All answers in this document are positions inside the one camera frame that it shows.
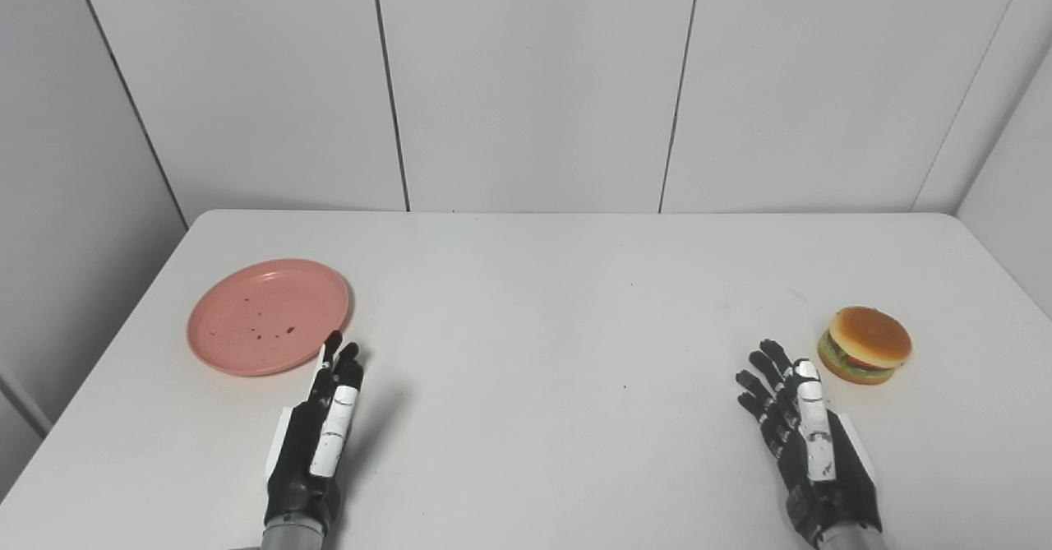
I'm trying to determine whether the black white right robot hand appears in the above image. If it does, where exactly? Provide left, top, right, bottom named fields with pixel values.
left=736, top=338, right=884, bottom=548

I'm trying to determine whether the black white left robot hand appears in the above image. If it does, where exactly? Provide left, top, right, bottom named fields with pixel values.
left=264, top=330, right=366, bottom=535

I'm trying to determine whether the toy hamburger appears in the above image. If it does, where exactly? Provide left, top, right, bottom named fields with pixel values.
left=817, top=306, right=913, bottom=386

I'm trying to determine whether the pink round plate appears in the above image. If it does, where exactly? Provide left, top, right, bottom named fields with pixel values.
left=187, top=258, right=353, bottom=377

